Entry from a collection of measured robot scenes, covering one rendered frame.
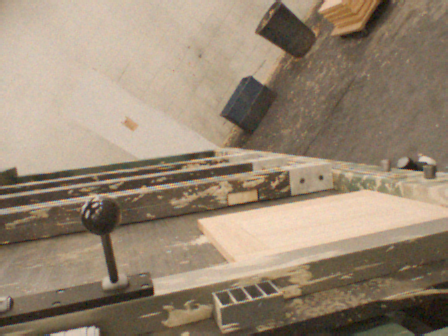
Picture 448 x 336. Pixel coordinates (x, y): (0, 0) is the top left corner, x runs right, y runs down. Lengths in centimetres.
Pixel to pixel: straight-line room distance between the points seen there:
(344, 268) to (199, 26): 566
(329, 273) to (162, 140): 416
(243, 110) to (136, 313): 467
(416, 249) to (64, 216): 72
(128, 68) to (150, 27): 66
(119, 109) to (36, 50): 197
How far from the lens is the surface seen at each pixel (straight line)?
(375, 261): 54
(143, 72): 595
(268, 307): 44
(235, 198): 100
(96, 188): 124
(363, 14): 402
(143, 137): 458
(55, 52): 609
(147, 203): 96
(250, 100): 508
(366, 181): 98
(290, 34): 518
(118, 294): 44
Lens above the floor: 144
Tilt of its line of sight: 16 degrees down
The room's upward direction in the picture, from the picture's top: 58 degrees counter-clockwise
